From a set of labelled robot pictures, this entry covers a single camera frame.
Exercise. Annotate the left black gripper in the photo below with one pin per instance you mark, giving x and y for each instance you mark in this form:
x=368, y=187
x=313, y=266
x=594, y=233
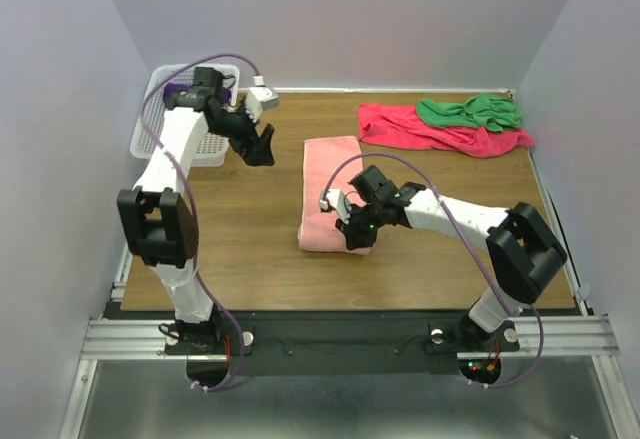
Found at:
x=258, y=152

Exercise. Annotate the aluminium frame rail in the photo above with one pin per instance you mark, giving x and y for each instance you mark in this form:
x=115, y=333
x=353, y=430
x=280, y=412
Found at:
x=559, y=336

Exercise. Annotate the rolled purple towel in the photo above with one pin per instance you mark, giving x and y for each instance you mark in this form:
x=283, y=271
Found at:
x=171, y=88

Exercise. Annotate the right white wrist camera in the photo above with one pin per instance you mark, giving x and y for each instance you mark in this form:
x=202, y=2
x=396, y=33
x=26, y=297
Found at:
x=335, y=200

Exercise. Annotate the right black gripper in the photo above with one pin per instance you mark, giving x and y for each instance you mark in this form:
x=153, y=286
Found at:
x=354, y=237

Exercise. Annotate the green towel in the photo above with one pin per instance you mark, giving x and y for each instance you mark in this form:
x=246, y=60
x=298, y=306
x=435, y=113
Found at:
x=491, y=112

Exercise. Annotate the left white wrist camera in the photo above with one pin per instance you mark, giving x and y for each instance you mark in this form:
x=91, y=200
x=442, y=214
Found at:
x=259, y=99

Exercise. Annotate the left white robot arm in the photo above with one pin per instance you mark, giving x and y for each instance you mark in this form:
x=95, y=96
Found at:
x=158, y=214

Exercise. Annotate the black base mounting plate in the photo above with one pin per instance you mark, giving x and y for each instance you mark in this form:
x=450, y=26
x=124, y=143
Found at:
x=339, y=343

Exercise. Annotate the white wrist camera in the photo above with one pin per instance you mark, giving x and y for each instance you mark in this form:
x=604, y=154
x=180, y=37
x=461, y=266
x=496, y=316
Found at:
x=335, y=200
x=259, y=99

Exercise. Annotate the red towel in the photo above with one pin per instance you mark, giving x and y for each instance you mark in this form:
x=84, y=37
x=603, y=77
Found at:
x=399, y=127

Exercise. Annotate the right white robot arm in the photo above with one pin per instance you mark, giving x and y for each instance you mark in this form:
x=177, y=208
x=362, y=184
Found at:
x=524, y=252

